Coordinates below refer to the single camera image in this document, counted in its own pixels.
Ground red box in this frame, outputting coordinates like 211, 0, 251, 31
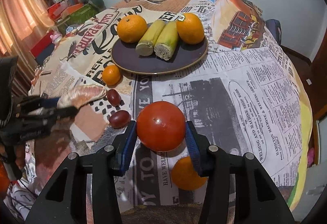
30, 30, 54, 59

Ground dark blue bag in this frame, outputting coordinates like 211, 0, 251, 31
265, 19, 282, 45

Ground green patterned box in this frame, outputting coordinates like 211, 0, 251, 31
55, 3, 99, 26

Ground red grape lower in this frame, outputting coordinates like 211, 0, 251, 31
109, 110, 131, 129

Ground large orange with sticker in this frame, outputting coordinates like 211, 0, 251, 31
176, 13, 205, 45

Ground pink grapefruit slice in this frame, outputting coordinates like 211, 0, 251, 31
57, 85, 106, 109

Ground small mandarin near gripper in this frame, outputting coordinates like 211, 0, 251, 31
171, 157, 207, 191

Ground printed newspaper pattern blanket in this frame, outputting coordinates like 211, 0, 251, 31
22, 0, 312, 212

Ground small mandarin near plate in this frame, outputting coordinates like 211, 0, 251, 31
101, 65, 121, 86

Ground red tomato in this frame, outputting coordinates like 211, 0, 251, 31
136, 101, 186, 152

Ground large orange left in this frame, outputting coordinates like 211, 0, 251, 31
117, 14, 147, 43

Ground red grape upper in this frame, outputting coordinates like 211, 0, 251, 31
106, 89, 121, 107

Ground yellow corn cob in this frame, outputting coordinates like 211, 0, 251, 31
154, 21, 179, 61
135, 19, 166, 56

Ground brown wooden door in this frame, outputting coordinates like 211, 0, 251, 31
306, 32, 327, 122

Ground dark round plate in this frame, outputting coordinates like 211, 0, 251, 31
111, 22, 208, 75

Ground pink curtain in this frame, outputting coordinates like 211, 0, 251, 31
0, 0, 56, 58

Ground red grape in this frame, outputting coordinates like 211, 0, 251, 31
106, 89, 121, 107
109, 110, 131, 129

